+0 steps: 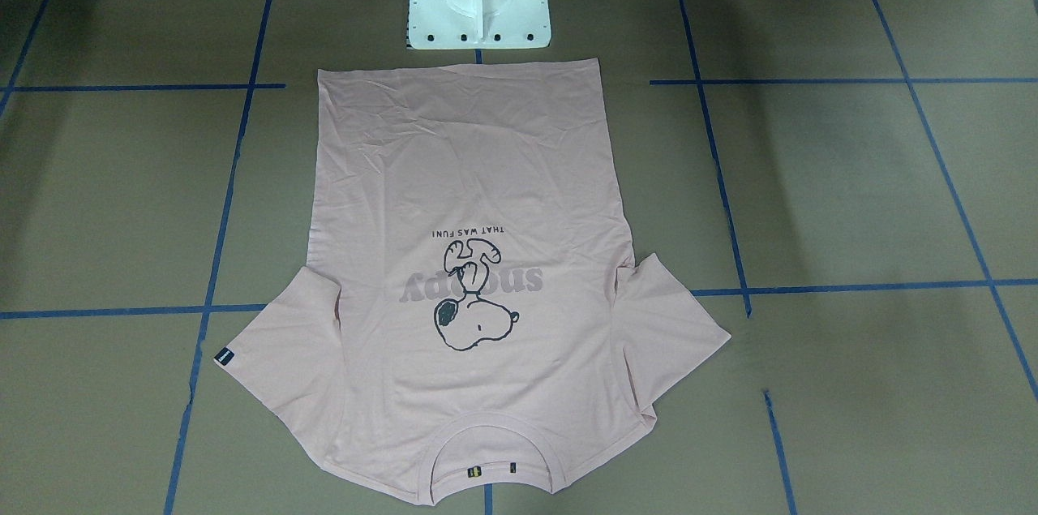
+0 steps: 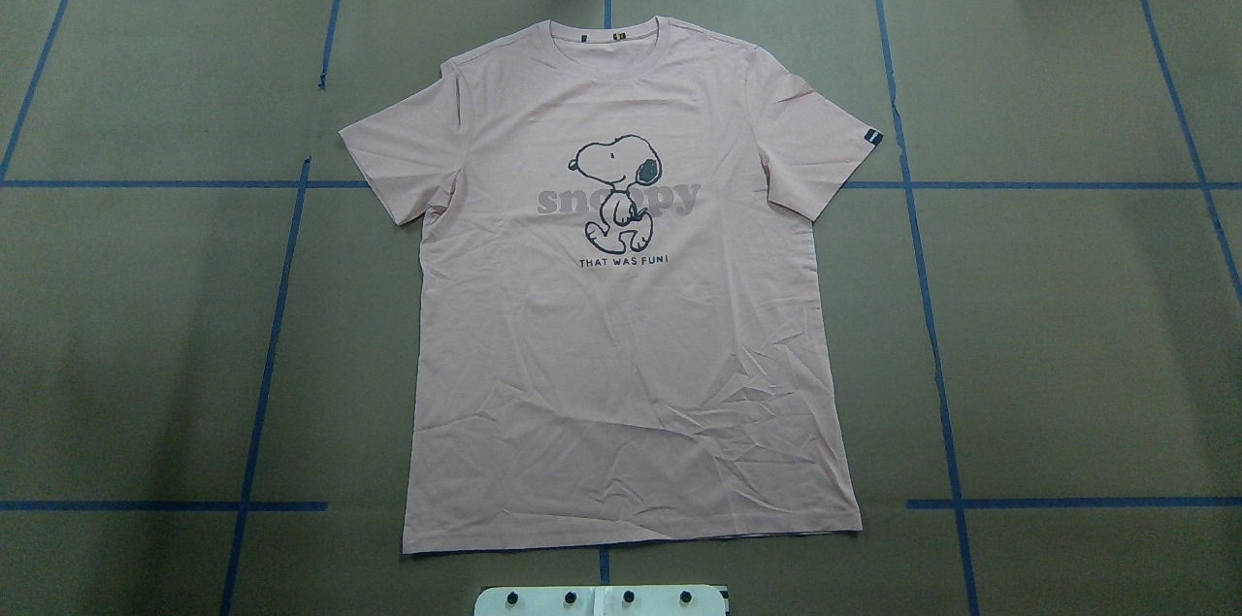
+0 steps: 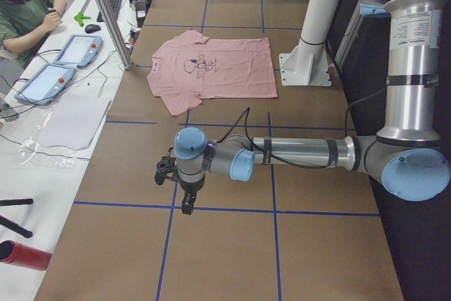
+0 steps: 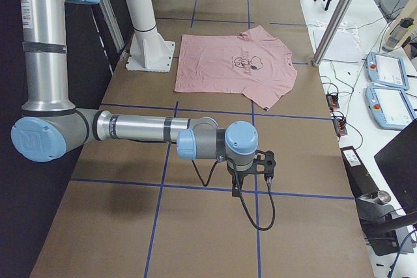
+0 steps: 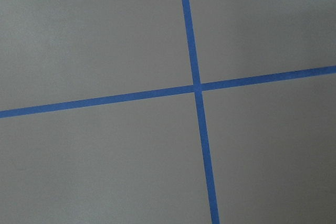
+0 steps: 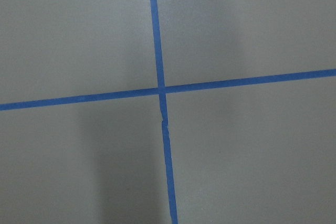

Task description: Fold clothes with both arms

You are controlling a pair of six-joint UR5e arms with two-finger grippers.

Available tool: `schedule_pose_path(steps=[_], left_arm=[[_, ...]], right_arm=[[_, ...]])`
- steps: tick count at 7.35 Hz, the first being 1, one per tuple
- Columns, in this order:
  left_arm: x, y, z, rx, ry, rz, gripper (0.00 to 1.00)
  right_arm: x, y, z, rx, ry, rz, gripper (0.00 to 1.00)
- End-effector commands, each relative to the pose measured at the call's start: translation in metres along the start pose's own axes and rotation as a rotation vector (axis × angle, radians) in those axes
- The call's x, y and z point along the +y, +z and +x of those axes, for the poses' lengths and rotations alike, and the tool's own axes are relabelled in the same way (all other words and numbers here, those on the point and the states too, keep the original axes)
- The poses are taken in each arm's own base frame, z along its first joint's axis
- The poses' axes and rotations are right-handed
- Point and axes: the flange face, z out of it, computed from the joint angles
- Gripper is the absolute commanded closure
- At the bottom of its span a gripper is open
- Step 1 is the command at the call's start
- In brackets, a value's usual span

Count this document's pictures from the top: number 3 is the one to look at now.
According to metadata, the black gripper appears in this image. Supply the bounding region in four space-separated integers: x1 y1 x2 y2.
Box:
178 170 205 215

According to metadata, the clear plastic bag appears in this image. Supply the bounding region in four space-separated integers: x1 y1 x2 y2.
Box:
13 106 91 171

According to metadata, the black computer mouse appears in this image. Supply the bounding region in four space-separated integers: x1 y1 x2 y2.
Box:
85 24 101 34

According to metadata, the white paper sheet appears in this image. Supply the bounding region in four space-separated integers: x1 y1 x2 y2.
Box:
37 94 111 150

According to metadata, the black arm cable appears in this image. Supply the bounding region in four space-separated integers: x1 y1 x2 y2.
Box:
214 106 392 169

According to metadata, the person in green shirt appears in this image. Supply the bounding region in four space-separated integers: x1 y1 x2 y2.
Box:
1 0 67 68

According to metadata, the green plastic tool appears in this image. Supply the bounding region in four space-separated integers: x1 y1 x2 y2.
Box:
73 12 91 27

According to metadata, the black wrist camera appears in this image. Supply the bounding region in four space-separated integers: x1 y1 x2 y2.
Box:
154 156 179 185

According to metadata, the red cylinder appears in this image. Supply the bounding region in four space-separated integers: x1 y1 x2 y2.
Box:
1 240 52 271

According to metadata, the aluminium frame post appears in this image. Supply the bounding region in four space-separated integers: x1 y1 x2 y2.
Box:
95 0 132 70

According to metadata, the pink t-shirt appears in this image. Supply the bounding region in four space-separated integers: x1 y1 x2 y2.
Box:
147 30 278 116

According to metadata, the black device on desk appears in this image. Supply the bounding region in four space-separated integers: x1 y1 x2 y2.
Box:
130 0 152 27

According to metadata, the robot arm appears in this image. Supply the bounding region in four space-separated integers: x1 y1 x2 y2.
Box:
169 0 450 214

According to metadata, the blue teach pendant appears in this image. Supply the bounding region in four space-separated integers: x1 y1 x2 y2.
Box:
54 35 103 68
14 63 75 105

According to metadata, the far blue teach pendant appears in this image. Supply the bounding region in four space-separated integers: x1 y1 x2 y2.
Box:
54 35 103 68

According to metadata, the near blue teach pendant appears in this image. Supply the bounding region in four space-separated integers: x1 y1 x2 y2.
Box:
14 63 75 105

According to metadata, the black keyboard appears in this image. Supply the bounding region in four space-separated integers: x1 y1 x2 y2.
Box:
96 0 125 23

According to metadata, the white mounting column with base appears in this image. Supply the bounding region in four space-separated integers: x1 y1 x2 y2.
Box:
279 0 337 87

